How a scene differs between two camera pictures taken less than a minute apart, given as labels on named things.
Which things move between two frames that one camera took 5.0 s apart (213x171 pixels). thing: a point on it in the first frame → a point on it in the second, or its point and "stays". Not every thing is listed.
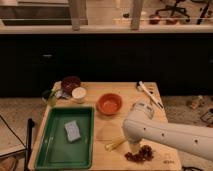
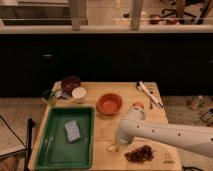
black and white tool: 142,87 stays
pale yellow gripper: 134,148 → 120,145
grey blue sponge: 72,131 stays
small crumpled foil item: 59,94 stays
